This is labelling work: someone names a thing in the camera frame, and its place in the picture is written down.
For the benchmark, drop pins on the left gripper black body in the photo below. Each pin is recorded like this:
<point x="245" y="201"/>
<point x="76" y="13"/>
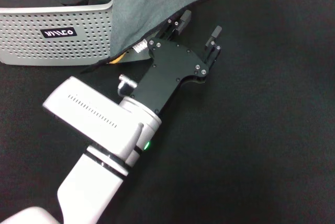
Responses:
<point x="170" y="72"/>

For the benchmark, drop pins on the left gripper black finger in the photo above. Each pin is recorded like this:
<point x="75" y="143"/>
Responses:
<point x="212" y="51"/>
<point x="175" y="29"/>

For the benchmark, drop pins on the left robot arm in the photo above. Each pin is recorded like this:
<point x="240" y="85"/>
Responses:
<point x="91" y="111"/>

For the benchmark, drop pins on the silver elbow connector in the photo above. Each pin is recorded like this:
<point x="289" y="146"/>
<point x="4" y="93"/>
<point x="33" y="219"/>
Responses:
<point x="125" y="80"/>

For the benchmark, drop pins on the black tablecloth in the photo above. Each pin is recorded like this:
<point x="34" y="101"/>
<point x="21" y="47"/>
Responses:
<point x="261" y="129"/>

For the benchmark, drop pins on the grey perforated storage box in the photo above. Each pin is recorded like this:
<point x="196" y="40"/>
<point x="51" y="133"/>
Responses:
<point x="65" y="46"/>

